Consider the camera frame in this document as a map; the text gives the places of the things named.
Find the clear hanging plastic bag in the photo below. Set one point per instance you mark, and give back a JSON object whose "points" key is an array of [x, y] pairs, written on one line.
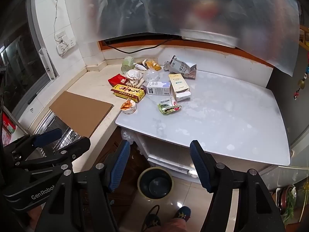
{"points": [[128, 135]]}

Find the dark glass window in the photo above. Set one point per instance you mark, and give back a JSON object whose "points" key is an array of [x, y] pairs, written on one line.
{"points": [[21, 60]]}

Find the white wall socket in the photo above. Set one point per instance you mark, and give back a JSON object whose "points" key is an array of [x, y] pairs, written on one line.
{"points": [[64, 42]]}

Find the metal sink rack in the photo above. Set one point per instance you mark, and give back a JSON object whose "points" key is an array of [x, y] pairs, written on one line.
{"points": [[68, 135]]}

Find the yellow snack wrapper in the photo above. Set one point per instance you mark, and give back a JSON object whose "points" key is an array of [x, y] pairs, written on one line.
{"points": [[153, 64]]}

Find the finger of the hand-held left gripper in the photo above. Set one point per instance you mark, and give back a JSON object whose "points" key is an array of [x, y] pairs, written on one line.
{"points": [[47, 136], [72, 147]]}

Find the white plastic holder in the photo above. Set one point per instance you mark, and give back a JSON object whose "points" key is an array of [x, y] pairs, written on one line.
{"points": [[45, 61]]}

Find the brown cardboard sheet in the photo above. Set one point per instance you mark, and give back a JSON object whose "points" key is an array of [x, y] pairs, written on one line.
{"points": [[79, 113]]}

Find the small white bottle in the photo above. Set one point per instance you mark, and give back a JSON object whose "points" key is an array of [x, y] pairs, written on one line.
{"points": [[140, 67]]}

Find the hanging bead ornament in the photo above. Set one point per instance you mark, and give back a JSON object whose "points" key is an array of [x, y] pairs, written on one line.
{"points": [[301, 82]]}

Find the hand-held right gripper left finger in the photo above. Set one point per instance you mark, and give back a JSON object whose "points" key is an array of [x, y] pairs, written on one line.
{"points": [[119, 166]]}

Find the red printed bag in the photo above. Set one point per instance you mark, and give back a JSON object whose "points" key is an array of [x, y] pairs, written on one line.
{"points": [[9, 128]]}

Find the yellow red box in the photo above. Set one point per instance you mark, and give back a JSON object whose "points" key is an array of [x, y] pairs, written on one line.
{"points": [[129, 92]]}

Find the green plastic bag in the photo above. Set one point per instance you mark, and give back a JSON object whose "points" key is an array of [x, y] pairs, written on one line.
{"points": [[128, 64]]}

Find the foil ball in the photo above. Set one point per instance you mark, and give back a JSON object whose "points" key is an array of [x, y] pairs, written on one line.
{"points": [[167, 65]]}

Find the yellow wooden shelf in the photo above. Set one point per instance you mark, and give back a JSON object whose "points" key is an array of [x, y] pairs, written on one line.
{"points": [[304, 37]]}

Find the dark trash bin beige rim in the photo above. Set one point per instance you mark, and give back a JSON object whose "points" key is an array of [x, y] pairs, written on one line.
{"points": [[154, 186]]}

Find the brown wooden cabinet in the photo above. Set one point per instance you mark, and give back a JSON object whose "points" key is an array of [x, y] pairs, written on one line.
{"points": [[108, 142]]}

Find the white appliance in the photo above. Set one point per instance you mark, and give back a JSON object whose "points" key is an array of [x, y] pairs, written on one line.
{"points": [[169, 153]]}

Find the cream carton box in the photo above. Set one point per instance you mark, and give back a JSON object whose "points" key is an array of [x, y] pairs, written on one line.
{"points": [[179, 83]]}

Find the green plant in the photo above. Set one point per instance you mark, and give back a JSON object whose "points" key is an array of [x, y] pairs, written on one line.
{"points": [[291, 203]]}

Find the white tub with orange scraps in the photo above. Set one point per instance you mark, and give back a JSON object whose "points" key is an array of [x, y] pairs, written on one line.
{"points": [[128, 106]]}

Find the white printed wrapper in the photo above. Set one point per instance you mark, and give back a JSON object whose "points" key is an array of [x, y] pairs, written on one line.
{"points": [[166, 100]]}

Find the grey milk carton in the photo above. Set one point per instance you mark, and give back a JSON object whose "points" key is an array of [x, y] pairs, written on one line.
{"points": [[184, 67]]}

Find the orange wooden frame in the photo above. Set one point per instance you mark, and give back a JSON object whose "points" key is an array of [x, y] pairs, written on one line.
{"points": [[169, 44]]}

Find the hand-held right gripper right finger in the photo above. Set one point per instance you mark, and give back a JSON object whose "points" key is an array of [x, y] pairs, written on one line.
{"points": [[200, 166]]}

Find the white blue box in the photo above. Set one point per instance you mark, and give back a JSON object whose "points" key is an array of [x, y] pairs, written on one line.
{"points": [[157, 88]]}

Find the dark patterned slipper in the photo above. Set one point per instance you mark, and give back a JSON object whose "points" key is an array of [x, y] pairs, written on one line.
{"points": [[151, 218], [182, 214]]}

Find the green snack wrapper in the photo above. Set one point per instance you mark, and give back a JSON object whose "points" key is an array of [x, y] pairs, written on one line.
{"points": [[170, 108]]}

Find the red packet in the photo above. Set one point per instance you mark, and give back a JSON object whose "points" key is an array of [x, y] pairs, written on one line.
{"points": [[117, 79]]}

